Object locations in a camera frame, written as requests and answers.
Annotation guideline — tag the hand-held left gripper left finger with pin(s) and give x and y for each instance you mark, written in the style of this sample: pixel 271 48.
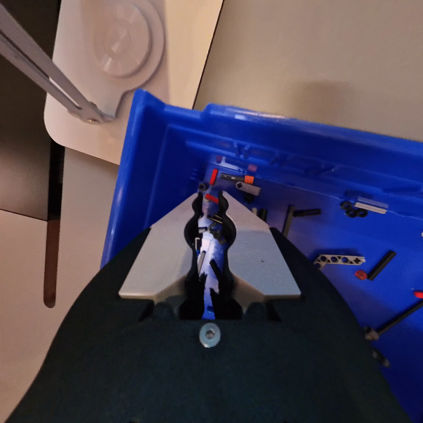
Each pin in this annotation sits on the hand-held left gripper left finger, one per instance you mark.
pixel 158 264

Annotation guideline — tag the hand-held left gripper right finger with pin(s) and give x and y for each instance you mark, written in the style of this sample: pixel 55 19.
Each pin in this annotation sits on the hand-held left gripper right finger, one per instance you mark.
pixel 261 264

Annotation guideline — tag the pile of grey toy parts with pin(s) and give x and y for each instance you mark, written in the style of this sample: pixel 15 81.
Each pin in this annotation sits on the pile of grey toy parts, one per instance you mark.
pixel 340 259

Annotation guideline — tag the blue plastic bin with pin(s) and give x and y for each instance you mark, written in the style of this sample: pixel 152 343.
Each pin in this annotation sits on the blue plastic bin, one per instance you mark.
pixel 380 231

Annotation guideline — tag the white stand base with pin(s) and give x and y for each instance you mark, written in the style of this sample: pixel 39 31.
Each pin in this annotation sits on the white stand base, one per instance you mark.
pixel 181 49

